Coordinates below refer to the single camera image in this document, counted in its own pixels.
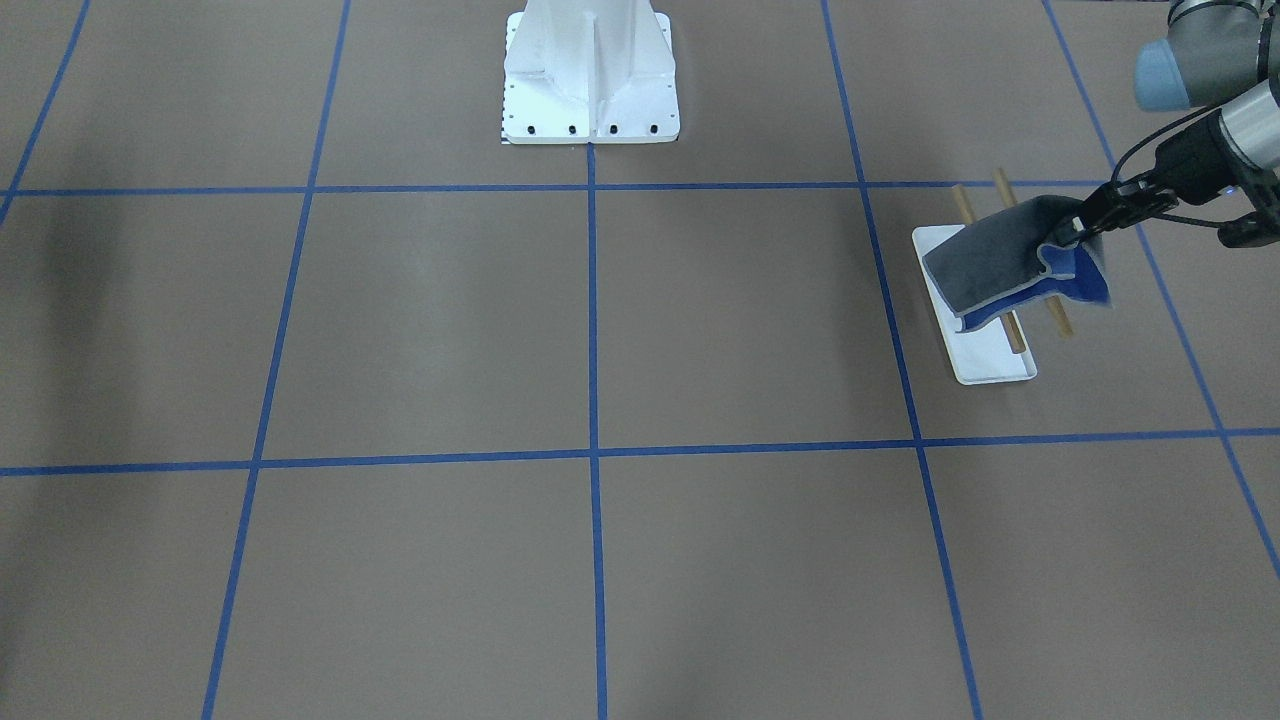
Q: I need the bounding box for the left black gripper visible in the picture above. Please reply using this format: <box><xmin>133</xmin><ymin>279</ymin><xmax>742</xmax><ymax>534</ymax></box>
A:
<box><xmin>1044</xmin><ymin>111</ymin><xmax>1239</xmax><ymax>249</ymax></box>

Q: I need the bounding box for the blue grey towel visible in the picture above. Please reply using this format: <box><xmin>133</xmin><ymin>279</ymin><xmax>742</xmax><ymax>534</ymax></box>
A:
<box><xmin>924</xmin><ymin>195</ymin><xmax>1112</xmax><ymax>332</ymax></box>

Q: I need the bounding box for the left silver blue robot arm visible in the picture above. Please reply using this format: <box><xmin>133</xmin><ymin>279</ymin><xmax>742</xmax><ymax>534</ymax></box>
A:
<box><xmin>1046</xmin><ymin>1</ymin><xmax>1279</xmax><ymax>249</ymax></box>

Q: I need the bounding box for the white wooden towel rack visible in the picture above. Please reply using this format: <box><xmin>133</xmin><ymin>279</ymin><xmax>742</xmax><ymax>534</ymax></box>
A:
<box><xmin>911</xmin><ymin>167</ymin><xmax>1075</xmax><ymax>386</ymax></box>

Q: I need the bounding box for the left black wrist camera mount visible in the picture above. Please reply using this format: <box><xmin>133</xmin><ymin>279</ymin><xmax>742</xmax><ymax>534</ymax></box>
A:
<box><xmin>1216</xmin><ymin>192</ymin><xmax>1279</xmax><ymax>249</ymax></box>

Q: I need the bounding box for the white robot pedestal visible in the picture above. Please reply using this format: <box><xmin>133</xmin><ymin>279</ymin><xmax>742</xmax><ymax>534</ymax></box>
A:
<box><xmin>500</xmin><ymin>1</ymin><xmax>681</xmax><ymax>145</ymax></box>

